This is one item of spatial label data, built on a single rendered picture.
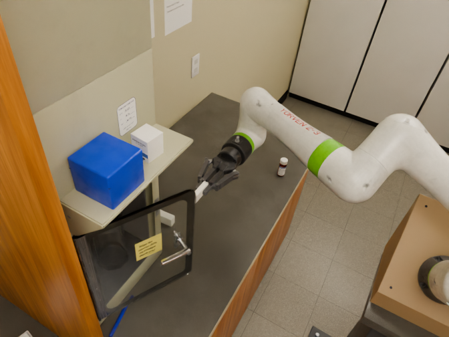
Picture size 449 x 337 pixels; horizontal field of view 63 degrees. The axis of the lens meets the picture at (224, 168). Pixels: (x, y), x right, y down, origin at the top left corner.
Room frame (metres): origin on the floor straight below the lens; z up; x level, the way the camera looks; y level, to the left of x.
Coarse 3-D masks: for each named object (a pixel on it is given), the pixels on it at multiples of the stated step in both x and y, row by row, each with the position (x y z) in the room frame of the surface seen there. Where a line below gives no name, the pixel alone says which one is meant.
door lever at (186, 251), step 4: (180, 240) 0.62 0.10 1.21; (180, 244) 0.61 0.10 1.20; (184, 244) 0.61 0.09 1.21; (184, 248) 0.60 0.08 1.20; (188, 248) 0.60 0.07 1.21; (180, 252) 0.58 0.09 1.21; (184, 252) 0.58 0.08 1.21; (188, 252) 0.58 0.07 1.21; (172, 256) 0.56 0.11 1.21; (176, 256) 0.57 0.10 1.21; (180, 256) 0.57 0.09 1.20; (164, 260) 0.55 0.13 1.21; (168, 260) 0.55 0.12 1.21; (172, 260) 0.55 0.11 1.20; (164, 264) 0.54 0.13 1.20
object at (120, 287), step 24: (192, 192) 0.65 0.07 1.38; (144, 216) 0.56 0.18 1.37; (168, 216) 0.60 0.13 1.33; (192, 216) 0.65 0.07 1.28; (96, 240) 0.49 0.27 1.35; (120, 240) 0.52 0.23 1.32; (168, 240) 0.60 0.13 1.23; (192, 240) 0.65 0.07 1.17; (96, 264) 0.48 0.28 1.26; (120, 264) 0.52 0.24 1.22; (144, 264) 0.56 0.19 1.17; (168, 264) 0.60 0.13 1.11; (120, 288) 0.51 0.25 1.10; (144, 288) 0.55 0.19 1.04
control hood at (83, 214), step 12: (168, 132) 0.72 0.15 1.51; (168, 144) 0.67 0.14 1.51; (180, 144) 0.68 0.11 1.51; (168, 156) 0.63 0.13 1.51; (144, 168) 0.58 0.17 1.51; (156, 168) 0.59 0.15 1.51; (144, 180) 0.55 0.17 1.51; (72, 192) 0.49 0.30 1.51; (132, 192) 0.51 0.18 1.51; (72, 204) 0.46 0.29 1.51; (84, 204) 0.46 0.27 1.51; (96, 204) 0.47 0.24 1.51; (120, 204) 0.47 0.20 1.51; (72, 216) 0.45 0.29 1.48; (84, 216) 0.43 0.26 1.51; (96, 216) 0.44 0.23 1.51; (108, 216) 0.44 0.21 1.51; (72, 228) 0.45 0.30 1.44; (84, 228) 0.44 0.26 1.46; (96, 228) 0.42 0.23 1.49
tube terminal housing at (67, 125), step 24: (120, 72) 0.66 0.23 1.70; (144, 72) 0.73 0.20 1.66; (72, 96) 0.54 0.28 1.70; (96, 96) 0.59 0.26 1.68; (120, 96) 0.65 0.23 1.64; (144, 96) 0.72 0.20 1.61; (48, 120) 0.49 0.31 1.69; (72, 120) 0.53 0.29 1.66; (96, 120) 0.58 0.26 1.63; (144, 120) 0.71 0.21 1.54; (48, 144) 0.48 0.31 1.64; (72, 144) 0.52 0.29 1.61
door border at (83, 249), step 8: (80, 240) 0.47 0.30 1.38; (80, 248) 0.46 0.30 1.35; (88, 248) 0.47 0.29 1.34; (88, 256) 0.47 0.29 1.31; (88, 264) 0.47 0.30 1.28; (88, 272) 0.46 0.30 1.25; (96, 280) 0.47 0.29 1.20; (96, 288) 0.47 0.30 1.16; (96, 296) 0.47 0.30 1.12; (96, 304) 0.46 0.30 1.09; (104, 312) 0.47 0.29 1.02
